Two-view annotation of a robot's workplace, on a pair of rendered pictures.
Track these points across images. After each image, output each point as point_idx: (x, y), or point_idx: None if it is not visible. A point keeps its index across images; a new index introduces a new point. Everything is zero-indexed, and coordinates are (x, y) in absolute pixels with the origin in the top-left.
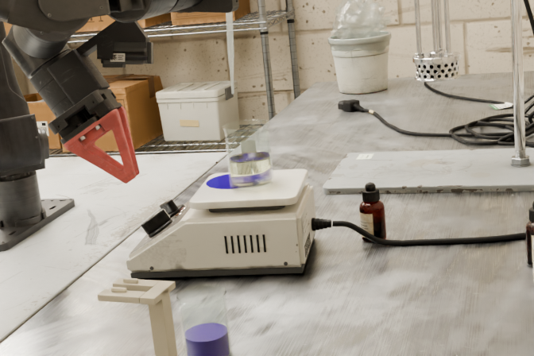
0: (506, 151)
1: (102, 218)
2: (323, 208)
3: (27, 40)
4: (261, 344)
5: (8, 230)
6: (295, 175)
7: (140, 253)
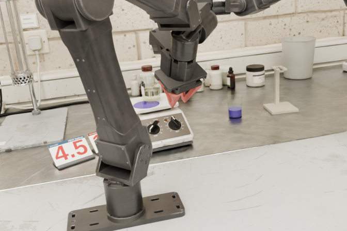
0: (10, 119)
1: None
2: (87, 136)
3: (212, 31)
4: (222, 112)
5: (149, 204)
6: (136, 98)
7: (190, 129)
